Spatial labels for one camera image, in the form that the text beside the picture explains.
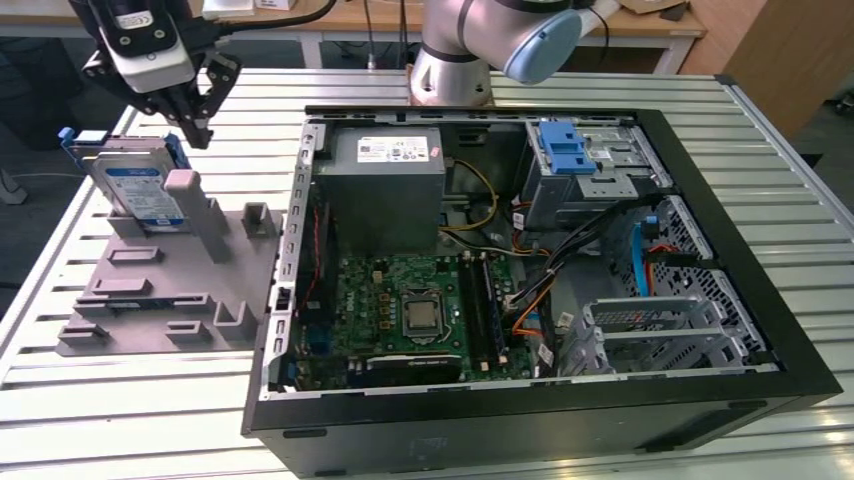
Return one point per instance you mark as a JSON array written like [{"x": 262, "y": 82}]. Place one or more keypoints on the blue drive latch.
[{"x": 560, "y": 150}]

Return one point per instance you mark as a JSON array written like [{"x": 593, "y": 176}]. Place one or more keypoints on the grey parts rack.
[{"x": 186, "y": 285}]

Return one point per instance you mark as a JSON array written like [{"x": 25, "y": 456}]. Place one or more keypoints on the metal optical drive cage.
[{"x": 603, "y": 187}]

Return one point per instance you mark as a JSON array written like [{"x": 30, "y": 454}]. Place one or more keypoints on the metal disk bay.
[{"x": 667, "y": 336}]

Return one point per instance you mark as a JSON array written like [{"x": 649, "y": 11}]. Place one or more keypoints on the CPU socket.
[{"x": 421, "y": 294}]

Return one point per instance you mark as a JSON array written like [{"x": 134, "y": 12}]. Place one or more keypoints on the large white box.
[{"x": 226, "y": 7}]

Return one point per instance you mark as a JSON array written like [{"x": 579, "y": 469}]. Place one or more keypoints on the hard disk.
[{"x": 142, "y": 192}]

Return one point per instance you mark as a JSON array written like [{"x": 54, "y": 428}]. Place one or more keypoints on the RAM stick in slot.
[{"x": 495, "y": 315}]

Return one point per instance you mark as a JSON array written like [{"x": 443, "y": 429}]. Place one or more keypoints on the RAM stick on rack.
[{"x": 149, "y": 303}]

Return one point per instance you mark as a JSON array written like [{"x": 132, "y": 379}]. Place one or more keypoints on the black graphics card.
[{"x": 413, "y": 369}]

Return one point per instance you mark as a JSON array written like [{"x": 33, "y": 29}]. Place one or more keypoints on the grey power supply unit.
[{"x": 380, "y": 210}]

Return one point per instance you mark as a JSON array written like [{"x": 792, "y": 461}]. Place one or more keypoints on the silver CPU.
[{"x": 421, "y": 317}]

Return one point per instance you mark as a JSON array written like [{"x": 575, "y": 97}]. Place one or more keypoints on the small white box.
[{"x": 276, "y": 4}]

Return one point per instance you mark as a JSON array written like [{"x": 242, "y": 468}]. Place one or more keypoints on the black waste bin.
[{"x": 33, "y": 100}]

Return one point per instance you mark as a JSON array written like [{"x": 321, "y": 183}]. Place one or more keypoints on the wooden desk white frame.
[{"x": 647, "y": 27}]

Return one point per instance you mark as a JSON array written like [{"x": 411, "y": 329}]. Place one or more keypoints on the green motherboard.
[{"x": 373, "y": 280}]

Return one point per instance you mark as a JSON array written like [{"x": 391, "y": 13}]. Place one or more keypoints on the grey stand foot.
[{"x": 12, "y": 192}]

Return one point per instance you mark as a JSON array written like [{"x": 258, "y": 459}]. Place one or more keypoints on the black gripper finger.
[
  {"x": 153, "y": 102},
  {"x": 220, "y": 75}
]

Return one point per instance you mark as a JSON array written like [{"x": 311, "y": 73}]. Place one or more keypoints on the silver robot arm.
[{"x": 453, "y": 30}]

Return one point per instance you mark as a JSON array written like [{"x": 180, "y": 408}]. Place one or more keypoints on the black PC case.
[{"x": 467, "y": 430}]

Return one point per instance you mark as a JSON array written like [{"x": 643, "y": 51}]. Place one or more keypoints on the brown cardboard piece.
[{"x": 649, "y": 7}]

